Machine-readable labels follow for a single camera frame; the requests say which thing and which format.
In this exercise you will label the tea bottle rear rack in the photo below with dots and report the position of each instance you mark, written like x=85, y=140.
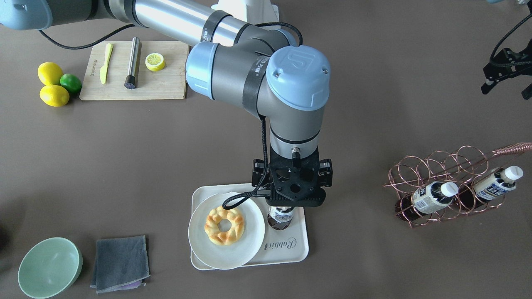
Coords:
x=499, y=182

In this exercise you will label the green lime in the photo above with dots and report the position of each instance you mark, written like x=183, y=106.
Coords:
x=71, y=83

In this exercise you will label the mint green bowl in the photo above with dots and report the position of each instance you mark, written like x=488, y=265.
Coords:
x=49, y=268

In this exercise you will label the yellow lemon far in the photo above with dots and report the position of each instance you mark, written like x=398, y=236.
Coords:
x=49, y=73

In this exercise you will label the yellow lemon near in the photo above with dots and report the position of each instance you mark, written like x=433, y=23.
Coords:
x=54, y=95

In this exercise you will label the half lemon slice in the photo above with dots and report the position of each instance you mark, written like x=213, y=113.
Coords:
x=155, y=62

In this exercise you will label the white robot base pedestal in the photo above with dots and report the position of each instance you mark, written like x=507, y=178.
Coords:
x=250, y=11

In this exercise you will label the tea bottle front rack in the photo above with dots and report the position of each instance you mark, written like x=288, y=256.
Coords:
x=426, y=200

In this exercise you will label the steel muddler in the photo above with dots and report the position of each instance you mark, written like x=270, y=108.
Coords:
x=131, y=80

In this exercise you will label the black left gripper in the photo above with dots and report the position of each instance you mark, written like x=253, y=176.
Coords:
x=509, y=58

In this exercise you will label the cream serving tray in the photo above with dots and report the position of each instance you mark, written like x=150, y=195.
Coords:
x=259, y=245

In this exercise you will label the yellow plastic knife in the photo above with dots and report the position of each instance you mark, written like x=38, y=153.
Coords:
x=103, y=72

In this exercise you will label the tea bottle rack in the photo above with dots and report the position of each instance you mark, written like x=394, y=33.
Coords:
x=499, y=182
x=426, y=200

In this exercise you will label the yellow lemon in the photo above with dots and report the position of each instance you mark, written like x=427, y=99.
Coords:
x=54, y=95
x=49, y=73

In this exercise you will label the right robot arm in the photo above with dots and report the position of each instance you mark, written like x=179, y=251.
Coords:
x=262, y=71

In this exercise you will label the copper wire bottle rack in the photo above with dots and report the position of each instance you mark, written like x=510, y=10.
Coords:
x=466, y=165

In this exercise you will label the braided donut pastry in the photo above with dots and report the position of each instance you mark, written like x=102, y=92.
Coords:
x=224, y=227

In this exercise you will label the wooden cutting board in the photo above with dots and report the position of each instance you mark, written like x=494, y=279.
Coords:
x=167, y=84

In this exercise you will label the tea bottle carried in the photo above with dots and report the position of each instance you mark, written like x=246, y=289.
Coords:
x=279, y=218

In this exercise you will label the grey folded cloth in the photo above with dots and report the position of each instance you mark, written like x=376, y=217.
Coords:
x=120, y=264

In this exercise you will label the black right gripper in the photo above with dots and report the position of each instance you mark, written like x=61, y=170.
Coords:
x=325, y=172

